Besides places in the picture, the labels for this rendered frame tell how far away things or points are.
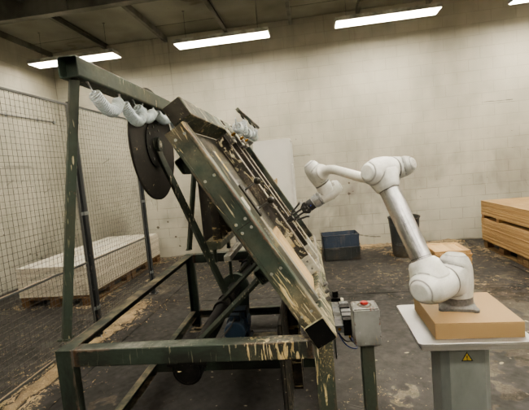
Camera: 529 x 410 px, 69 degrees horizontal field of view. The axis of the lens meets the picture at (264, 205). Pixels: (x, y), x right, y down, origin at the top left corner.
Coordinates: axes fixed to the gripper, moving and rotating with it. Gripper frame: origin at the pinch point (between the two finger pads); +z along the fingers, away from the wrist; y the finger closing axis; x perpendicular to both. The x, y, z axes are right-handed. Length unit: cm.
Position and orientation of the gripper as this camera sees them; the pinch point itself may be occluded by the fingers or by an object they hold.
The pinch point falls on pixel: (288, 220)
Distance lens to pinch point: 259.0
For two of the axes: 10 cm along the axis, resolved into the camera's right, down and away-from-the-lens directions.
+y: -5.8, -8.1, -0.2
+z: -8.1, 5.7, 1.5
